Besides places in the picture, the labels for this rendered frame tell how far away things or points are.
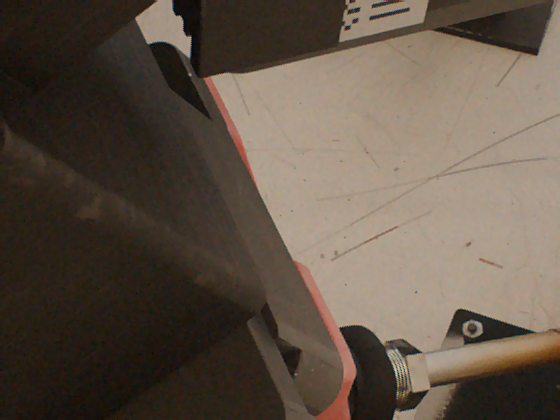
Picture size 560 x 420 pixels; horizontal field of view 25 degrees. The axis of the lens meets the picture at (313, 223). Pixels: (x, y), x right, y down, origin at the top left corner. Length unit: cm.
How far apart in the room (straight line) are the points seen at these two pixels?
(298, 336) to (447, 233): 24
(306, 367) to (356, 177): 25
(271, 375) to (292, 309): 2
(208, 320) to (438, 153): 27
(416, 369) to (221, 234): 12
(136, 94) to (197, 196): 2
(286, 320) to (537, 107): 28
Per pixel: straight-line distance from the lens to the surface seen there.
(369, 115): 43
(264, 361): 15
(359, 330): 26
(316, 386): 17
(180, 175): 15
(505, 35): 45
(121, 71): 16
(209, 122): 19
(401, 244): 40
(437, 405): 36
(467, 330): 37
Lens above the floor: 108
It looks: 56 degrees down
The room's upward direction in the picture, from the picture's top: 4 degrees counter-clockwise
